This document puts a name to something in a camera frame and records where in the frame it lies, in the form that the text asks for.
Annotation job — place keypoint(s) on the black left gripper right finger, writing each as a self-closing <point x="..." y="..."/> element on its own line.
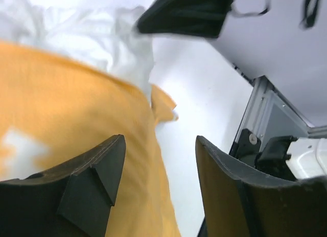
<point x="287" y="208"/>

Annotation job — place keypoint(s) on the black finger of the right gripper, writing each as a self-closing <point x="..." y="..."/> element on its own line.
<point x="199" y="18"/>

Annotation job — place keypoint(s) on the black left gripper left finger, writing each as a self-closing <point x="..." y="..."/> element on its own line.
<point x="70" y="199"/>

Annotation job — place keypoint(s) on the blue yellow Mickey pillowcase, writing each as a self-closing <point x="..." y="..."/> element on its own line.
<point x="54" y="109"/>

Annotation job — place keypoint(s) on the white pillow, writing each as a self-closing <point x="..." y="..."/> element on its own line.
<point x="104" y="38"/>

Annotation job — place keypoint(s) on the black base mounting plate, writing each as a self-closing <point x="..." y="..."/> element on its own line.
<point x="228" y="202"/>

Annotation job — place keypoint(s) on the aluminium frame rail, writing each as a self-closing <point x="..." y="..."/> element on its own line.
<point x="269" y="114"/>

